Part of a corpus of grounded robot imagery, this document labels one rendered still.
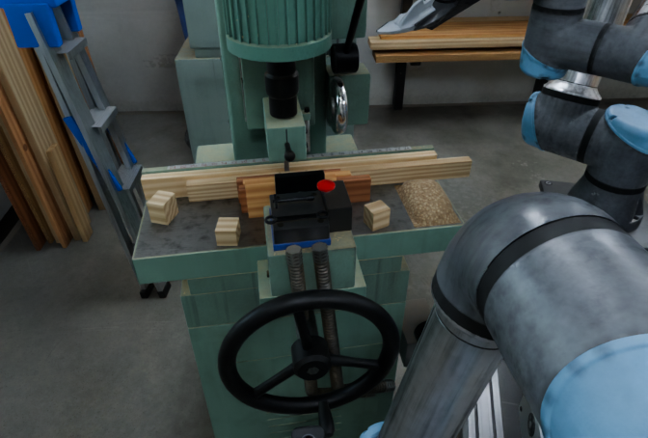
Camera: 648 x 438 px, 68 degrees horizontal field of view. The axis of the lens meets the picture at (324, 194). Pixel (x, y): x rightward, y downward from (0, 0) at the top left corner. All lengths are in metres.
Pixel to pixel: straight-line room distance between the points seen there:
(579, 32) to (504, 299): 0.57
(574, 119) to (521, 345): 0.83
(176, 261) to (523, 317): 0.67
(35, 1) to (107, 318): 1.14
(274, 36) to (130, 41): 2.72
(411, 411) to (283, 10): 0.56
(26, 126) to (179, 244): 1.44
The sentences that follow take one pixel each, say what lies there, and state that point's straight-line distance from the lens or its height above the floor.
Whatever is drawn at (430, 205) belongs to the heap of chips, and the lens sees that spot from 0.92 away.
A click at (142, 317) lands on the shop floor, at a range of 2.06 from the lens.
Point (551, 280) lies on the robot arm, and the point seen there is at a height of 1.25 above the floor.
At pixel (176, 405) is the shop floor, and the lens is 1.78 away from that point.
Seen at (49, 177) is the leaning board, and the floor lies 0.35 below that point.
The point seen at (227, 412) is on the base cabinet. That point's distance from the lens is 1.24.
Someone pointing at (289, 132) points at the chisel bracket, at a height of 1.06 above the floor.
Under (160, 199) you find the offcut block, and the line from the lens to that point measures 0.94.
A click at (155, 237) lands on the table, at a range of 0.92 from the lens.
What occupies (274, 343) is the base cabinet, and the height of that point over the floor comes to 0.63.
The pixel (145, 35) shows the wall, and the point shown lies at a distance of 3.42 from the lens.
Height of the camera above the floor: 1.46
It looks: 35 degrees down
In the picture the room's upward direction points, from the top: straight up
